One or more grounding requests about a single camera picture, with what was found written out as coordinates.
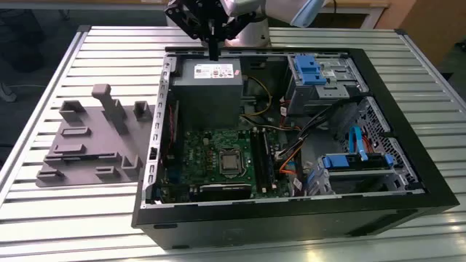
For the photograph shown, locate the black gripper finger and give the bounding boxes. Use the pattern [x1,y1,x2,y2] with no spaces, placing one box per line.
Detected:
[163,4,216,61]
[215,14,252,61]

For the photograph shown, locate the grey power supply unit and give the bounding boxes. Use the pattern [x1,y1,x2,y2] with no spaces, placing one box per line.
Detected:
[171,58,244,130]

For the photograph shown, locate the silver drive cage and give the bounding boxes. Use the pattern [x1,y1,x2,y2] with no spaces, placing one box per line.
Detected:
[285,53,368,116]

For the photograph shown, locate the white framed desk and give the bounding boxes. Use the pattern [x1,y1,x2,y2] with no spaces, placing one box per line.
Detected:
[319,0,392,29]

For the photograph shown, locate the silver CPU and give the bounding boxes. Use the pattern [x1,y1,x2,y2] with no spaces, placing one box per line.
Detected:
[220,155,240,171]

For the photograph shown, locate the green motherboard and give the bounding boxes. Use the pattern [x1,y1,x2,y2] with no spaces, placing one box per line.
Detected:
[180,128,293,202]

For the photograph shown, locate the grey parts rack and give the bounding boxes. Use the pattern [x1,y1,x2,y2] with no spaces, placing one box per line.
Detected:
[34,83,156,189]

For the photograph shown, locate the black office chair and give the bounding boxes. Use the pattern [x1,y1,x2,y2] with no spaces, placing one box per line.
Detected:
[0,8,46,73]

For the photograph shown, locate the black graphics card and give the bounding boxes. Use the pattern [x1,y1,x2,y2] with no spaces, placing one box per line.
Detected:
[188,182,252,203]

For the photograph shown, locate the blue disk carrier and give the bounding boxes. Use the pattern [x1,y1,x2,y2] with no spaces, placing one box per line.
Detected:
[321,153,395,172]

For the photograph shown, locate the wooden cabinet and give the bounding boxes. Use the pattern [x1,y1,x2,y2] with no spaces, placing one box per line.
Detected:
[378,0,466,66]

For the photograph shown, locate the white chair base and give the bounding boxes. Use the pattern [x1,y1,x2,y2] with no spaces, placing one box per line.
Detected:
[0,81,17,103]

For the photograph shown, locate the black PC case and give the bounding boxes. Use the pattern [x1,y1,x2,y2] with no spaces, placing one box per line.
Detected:
[131,46,460,251]

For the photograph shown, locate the yellow power wires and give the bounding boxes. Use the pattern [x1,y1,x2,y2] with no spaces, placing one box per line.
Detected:
[239,76,272,118]

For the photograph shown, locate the blue optical drive bracket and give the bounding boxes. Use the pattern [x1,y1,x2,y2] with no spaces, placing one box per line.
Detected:
[295,55,327,86]

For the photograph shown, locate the black cable bundle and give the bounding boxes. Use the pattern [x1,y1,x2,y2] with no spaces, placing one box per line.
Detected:
[277,97,364,159]

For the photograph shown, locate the CPU socket with metal frame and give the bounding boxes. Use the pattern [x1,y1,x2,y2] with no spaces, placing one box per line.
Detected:
[216,147,244,180]

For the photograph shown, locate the orange data wire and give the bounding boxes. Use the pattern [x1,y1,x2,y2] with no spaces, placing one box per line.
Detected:
[279,157,303,176]

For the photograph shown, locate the blue flat data wire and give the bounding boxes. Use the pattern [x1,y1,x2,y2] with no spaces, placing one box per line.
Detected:
[348,126,368,161]

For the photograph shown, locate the silver disk bay frame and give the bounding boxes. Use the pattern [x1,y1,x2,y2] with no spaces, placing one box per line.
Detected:
[304,152,427,198]

